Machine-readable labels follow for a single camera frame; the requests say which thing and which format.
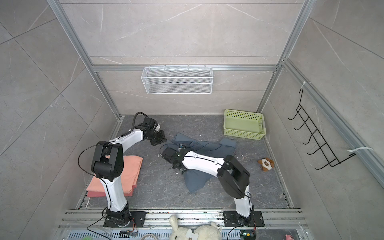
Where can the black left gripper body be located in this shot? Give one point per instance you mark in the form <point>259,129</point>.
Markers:
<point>156,137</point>

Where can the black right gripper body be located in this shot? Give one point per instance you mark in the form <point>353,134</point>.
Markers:
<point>174,166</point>

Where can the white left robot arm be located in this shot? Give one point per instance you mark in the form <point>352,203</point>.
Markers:
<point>108,164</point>

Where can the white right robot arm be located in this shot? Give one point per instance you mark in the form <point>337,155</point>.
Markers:
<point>232,175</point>

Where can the folded pink t-shirt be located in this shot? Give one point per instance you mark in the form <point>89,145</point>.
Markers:
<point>129,177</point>

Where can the white plush toy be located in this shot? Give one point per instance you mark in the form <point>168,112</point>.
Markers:
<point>204,232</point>

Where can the light green plastic basket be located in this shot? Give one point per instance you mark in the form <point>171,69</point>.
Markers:
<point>242,124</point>

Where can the small brown plush toy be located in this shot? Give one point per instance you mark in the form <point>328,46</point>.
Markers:
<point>266,164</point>

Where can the white wire mesh basket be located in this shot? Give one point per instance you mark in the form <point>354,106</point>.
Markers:
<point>177,80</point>

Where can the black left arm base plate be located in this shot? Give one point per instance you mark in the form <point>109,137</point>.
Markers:
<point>136,219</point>

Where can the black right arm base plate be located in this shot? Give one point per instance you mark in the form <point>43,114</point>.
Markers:
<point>233,219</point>

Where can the aluminium front rail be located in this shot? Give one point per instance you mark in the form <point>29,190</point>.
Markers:
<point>159,219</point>

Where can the black wire hook rack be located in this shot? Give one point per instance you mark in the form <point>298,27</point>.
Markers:
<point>316,137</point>

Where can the aluminium frame post left corner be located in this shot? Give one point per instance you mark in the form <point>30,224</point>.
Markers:
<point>74,39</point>

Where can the aluminium frame post corner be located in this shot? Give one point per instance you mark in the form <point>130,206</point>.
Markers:
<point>303,16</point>
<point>74,39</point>

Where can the aluminium frame post right corner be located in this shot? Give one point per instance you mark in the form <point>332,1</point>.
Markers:
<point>303,16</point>

